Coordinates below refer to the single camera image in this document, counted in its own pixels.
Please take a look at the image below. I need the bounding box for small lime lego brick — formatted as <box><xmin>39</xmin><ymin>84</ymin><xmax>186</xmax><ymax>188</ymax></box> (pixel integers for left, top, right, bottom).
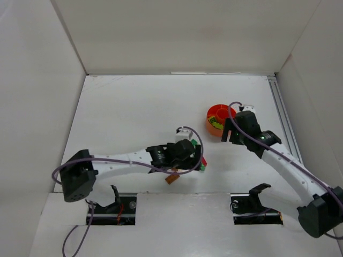
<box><xmin>212</xmin><ymin>122</ymin><xmax>223</xmax><ymax>130</ymax></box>

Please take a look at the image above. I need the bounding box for green lego plate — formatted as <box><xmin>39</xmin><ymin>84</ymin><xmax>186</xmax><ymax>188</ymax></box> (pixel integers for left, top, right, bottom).
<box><xmin>191</xmin><ymin>139</ymin><xmax>201</xmax><ymax>146</ymax></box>

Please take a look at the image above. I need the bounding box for lime green lego brick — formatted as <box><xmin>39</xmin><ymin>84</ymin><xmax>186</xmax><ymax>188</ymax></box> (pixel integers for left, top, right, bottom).
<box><xmin>208</xmin><ymin>116</ymin><xmax>217</xmax><ymax>124</ymax></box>

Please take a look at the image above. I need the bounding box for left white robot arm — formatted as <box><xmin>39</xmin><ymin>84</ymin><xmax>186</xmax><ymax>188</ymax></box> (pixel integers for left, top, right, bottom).
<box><xmin>59</xmin><ymin>139</ymin><xmax>203</xmax><ymax>207</ymax></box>

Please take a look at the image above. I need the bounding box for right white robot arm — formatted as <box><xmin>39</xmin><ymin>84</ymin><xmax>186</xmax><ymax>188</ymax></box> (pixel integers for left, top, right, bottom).
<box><xmin>221</xmin><ymin>109</ymin><xmax>342</xmax><ymax>238</ymax></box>

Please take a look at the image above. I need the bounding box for orange round divided container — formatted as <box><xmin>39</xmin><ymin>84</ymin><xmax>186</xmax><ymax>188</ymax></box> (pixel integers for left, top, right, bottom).
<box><xmin>205</xmin><ymin>104</ymin><xmax>236</xmax><ymax>137</ymax></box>

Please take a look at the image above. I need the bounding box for brown lego plate lower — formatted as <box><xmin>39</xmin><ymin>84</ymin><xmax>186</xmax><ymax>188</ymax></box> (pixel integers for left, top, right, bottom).
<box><xmin>165</xmin><ymin>175</ymin><xmax>180</xmax><ymax>185</ymax></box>

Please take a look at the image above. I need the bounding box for long red lego brick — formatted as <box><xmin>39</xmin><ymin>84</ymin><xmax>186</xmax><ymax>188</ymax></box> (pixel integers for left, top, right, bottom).
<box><xmin>202</xmin><ymin>157</ymin><xmax>207</xmax><ymax>167</ymax></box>

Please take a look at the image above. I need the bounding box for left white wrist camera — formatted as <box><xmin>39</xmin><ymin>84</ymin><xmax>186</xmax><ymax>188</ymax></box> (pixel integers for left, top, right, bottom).
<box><xmin>175</xmin><ymin>127</ymin><xmax>193</xmax><ymax>142</ymax></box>

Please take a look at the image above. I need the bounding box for aluminium rail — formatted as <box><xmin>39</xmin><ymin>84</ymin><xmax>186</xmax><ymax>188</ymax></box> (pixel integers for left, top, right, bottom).
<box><xmin>267</xmin><ymin>75</ymin><xmax>303</xmax><ymax>163</ymax></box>

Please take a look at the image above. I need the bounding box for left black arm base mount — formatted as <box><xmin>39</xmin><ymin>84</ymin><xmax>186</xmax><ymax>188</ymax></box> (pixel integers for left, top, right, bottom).
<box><xmin>85</xmin><ymin>185</ymin><xmax>137</xmax><ymax>226</ymax></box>

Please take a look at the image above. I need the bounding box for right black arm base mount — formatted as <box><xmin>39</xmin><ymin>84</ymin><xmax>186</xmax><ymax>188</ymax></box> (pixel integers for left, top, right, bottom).
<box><xmin>229</xmin><ymin>183</ymin><xmax>283</xmax><ymax>225</ymax></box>

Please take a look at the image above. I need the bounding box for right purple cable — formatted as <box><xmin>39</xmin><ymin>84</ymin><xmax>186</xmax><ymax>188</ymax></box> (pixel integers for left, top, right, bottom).
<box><xmin>228</xmin><ymin>101</ymin><xmax>343</xmax><ymax>239</ymax></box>

